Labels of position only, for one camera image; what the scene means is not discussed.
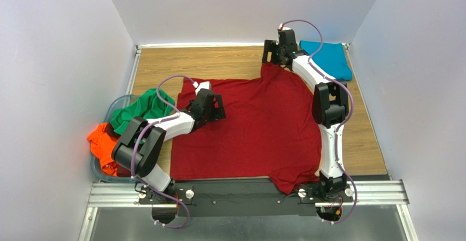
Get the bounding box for green t shirt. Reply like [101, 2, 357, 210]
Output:
[109, 88, 175, 135]

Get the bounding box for orange t shirt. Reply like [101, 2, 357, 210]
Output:
[87, 122, 129, 177]

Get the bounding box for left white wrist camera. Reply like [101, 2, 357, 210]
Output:
[193, 81, 211, 95]

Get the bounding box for aluminium rail frame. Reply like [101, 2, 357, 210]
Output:
[79, 176, 418, 240]

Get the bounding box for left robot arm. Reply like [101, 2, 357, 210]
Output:
[112, 88, 226, 196]

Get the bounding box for folded blue t shirt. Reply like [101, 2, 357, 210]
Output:
[312, 43, 353, 81]

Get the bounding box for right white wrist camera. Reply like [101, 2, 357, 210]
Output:
[278, 23, 291, 31]

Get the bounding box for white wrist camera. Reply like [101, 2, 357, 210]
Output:
[278, 23, 291, 31]
[193, 81, 211, 95]

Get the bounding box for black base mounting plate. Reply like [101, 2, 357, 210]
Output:
[137, 179, 363, 220]

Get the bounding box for dark red t shirt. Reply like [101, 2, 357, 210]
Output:
[170, 63, 322, 194]

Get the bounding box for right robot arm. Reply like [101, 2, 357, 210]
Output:
[262, 26, 354, 200]

